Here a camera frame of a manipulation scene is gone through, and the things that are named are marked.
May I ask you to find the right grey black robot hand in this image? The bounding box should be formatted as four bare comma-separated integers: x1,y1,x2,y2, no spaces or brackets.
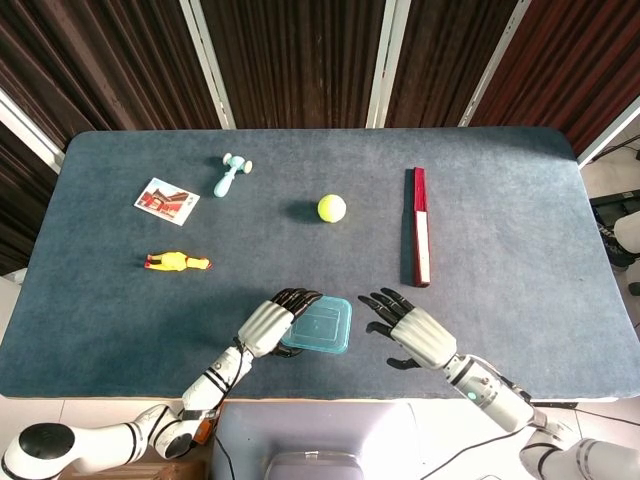
357,286,458,372

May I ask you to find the light blue massage roller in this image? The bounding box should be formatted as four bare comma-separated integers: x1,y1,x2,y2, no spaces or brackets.
213,152,253,198

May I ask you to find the black cable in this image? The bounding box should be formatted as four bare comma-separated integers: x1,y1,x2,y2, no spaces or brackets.
213,433,237,480
418,428,532,480

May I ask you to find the postcard with red building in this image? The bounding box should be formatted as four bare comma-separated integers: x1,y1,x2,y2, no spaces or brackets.
133,177,201,227

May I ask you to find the blue grey table cloth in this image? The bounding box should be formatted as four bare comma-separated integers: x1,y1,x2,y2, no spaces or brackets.
0,127,640,404

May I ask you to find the blue translucent plastic lid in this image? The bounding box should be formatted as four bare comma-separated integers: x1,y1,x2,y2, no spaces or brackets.
279,294,354,356

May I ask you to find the dark red folded fan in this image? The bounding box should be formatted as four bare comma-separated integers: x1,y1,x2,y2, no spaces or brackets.
399,167,433,289

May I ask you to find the black equipment on floor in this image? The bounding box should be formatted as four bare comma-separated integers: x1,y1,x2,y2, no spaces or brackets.
589,191,640,272

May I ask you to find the white robot torso base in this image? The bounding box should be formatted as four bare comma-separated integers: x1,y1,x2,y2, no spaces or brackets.
211,399,427,480

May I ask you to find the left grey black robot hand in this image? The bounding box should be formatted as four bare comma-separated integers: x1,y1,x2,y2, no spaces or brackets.
237,287,325,359

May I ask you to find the yellow tennis ball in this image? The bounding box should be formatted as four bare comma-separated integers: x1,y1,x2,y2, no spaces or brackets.
317,193,348,225

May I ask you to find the yellow rubber chicken toy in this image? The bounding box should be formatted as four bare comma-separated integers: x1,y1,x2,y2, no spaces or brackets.
144,250,213,274

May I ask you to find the white partition frame post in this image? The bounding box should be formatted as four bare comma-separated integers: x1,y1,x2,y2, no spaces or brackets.
458,0,532,128
365,0,412,129
178,0,238,131
576,93,640,169
0,86,67,174

